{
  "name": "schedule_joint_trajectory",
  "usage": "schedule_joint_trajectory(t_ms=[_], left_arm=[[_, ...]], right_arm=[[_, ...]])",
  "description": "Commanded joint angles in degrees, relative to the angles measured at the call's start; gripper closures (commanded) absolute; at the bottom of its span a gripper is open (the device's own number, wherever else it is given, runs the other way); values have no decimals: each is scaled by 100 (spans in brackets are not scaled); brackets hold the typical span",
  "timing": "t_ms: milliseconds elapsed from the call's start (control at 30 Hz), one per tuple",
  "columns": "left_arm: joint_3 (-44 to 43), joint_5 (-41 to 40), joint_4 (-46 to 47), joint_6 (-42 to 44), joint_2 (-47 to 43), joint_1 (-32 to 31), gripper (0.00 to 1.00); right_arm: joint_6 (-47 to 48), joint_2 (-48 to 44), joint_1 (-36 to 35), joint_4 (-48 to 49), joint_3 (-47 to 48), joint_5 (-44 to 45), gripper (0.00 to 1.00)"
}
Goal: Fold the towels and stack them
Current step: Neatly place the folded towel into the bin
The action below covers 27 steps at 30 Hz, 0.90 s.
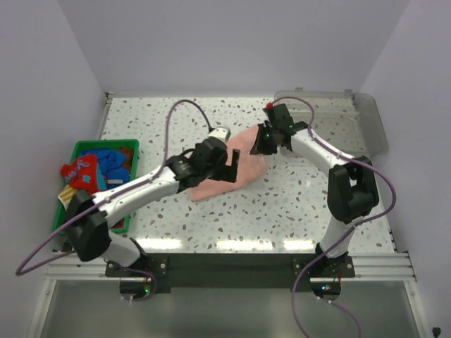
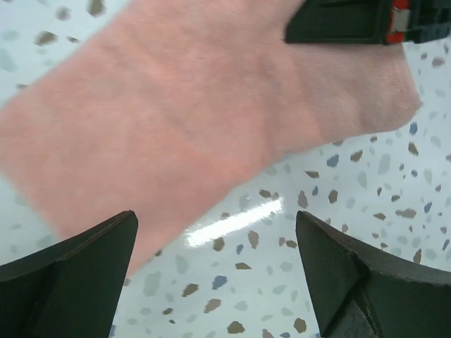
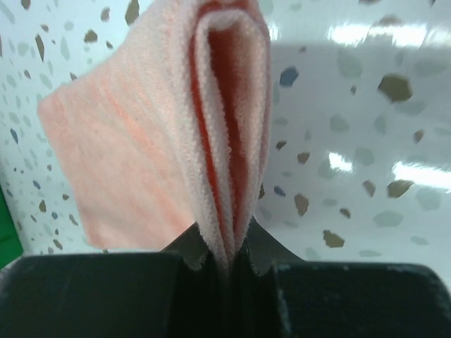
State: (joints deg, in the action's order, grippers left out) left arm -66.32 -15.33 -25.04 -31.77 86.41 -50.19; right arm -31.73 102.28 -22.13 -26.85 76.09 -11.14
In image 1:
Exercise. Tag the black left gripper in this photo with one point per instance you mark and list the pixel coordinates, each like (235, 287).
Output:
(229, 174)

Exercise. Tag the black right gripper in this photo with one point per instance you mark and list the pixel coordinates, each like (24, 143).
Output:
(260, 147)

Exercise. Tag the pink towel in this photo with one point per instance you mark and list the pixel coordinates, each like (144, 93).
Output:
(250, 167)

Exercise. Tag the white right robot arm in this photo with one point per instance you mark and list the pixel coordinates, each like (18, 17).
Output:
(351, 192)

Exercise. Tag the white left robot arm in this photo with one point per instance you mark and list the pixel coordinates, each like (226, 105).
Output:
(92, 216)

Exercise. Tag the clear plastic container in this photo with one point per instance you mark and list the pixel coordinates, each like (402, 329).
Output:
(348, 120)

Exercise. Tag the brown towel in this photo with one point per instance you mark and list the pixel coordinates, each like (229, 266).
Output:
(128, 153)

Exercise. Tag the blue towel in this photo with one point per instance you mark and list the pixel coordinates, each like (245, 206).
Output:
(110, 163)

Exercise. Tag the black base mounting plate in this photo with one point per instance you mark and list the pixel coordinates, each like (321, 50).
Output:
(230, 271)

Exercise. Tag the red patterned towel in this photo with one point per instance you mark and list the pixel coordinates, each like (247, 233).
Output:
(84, 174)

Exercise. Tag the yellow striped towel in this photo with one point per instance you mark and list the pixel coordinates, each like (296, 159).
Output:
(66, 195)

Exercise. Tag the green plastic bin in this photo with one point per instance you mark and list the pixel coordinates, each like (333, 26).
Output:
(97, 144)

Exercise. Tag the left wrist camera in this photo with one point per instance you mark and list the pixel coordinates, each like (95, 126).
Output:
(221, 133)

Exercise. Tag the aluminium frame rail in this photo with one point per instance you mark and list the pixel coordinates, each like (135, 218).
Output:
(285, 212)

